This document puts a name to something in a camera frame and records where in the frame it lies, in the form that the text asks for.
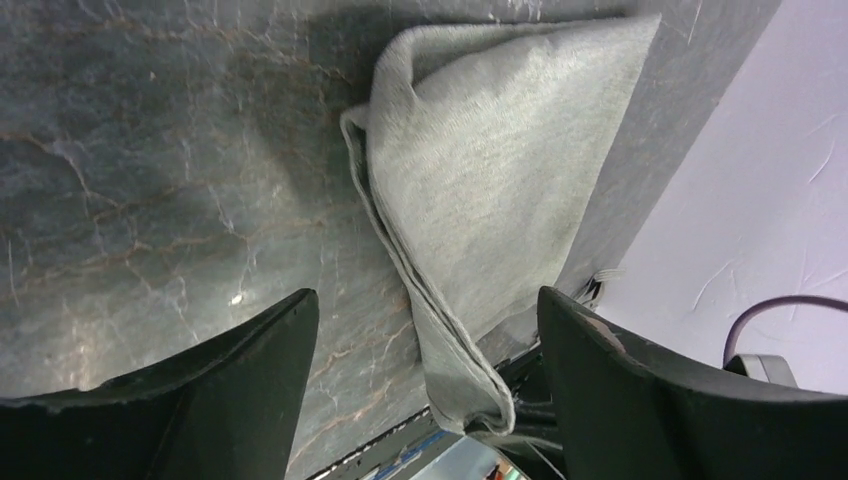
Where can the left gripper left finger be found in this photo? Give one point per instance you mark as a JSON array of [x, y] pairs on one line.
[[226, 408]]

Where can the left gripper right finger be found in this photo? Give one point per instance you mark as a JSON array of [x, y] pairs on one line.
[[628, 408]]

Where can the grey cloth napkin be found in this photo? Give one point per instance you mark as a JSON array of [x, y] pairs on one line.
[[475, 158]]

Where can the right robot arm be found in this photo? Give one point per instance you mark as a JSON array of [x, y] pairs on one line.
[[771, 369]]

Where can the silver fork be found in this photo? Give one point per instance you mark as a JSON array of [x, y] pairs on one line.
[[591, 293]]

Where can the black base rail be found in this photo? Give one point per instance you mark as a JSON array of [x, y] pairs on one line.
[[418, 447]]

